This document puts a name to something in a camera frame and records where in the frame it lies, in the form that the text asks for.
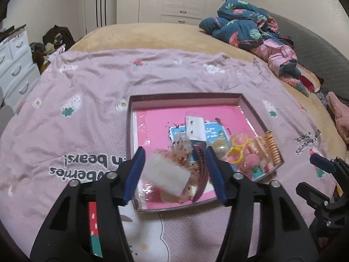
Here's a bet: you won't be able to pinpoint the pink printed blanket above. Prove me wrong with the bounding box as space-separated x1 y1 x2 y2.
0 48 339 262

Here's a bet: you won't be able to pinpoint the orange spiral hair tie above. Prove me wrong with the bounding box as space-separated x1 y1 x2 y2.
264 130 282 167

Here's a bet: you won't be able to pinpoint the grey quilted headboard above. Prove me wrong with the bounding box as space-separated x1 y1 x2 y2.
263 8 349 100

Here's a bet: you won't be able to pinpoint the pink fuzzy cloth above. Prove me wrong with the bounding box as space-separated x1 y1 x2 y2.
326 91 349 145

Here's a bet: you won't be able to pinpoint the hanging black belts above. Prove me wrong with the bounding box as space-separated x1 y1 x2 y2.
95 0 107 28

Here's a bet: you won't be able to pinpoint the pile of clothes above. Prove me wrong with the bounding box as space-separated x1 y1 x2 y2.
29 42 66 70

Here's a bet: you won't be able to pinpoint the white drawer chest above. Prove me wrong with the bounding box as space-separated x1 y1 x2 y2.
0 25 41 110

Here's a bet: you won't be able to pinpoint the dark red hair clip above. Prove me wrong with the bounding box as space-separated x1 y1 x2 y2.
192 143 212 202

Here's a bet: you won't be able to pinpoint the red and yellow pillow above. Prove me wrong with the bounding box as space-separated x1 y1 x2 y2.
298 64 323 93

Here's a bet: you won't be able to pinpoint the yellow hair ring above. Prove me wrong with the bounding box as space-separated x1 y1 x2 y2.
228 147 244 165
231 132 249 148

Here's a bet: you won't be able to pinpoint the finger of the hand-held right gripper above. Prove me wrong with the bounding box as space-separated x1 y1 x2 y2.
296 182 338 211
309 154 349 181

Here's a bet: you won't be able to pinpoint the pink fluffy hair tie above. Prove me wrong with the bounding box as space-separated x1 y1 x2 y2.
240 153 266 175

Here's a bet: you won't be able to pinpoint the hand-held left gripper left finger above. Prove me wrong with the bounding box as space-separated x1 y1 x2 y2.
30 146 146 262

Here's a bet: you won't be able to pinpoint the translucent plastic packet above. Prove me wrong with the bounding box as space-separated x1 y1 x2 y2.
143 153 191 196

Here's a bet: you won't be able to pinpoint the pink pajama garment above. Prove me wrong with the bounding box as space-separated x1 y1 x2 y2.
251 39 310 97

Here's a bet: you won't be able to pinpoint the shallow cardboard box tray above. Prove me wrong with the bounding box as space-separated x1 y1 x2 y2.
126 93 284 213

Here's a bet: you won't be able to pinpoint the cream flower hair clip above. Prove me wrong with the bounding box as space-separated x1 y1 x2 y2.
214 138 229 157

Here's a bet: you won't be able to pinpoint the orange sheer dotted scrunchie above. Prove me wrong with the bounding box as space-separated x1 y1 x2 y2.
155 132 208 202

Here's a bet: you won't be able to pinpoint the black bag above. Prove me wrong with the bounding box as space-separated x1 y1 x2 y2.
42 25 76 50

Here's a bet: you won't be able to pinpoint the white door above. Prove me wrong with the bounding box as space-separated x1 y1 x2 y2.
82 0 118 34

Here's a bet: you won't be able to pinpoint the tan bed blanket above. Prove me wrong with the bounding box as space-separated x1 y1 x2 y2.
65 23 349 153

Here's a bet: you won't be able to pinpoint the white wardrobe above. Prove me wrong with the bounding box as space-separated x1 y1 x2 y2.
117 0 246 26

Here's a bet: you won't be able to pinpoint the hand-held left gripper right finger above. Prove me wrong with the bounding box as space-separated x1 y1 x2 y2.
205 146 319 262

